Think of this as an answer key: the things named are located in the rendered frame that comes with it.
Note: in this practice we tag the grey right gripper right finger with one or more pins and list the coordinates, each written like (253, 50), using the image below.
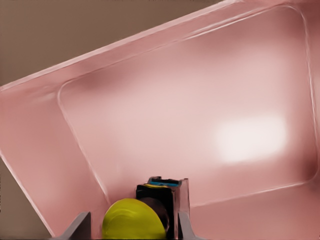
(185, 220)

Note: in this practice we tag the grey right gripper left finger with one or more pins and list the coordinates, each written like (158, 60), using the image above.
(79, 228)

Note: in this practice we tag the pink storage box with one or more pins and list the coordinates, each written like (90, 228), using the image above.
(175, 107)

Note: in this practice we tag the yellow push button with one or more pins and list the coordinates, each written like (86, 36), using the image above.
(132, 220)

